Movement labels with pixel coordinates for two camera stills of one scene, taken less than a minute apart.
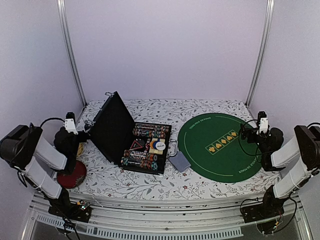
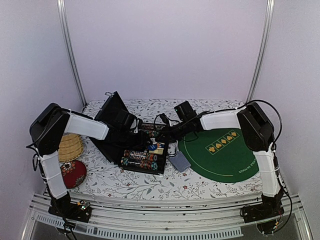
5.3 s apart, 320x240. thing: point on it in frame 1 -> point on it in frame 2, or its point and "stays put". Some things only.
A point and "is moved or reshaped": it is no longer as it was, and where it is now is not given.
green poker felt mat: x=212 y=147 stays put
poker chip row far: x=154 y=131 stays put
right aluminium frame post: x=270 y=12 stays put
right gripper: x=245 y=134 -> x=169 y=137
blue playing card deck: x=180 y=161 stays put
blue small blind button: x=154 y=143 is moved or reshaped
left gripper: x=81 y=136 -> x=144 y=138
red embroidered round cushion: x=74 y=180 stays put
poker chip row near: x=141 y=158 stays put
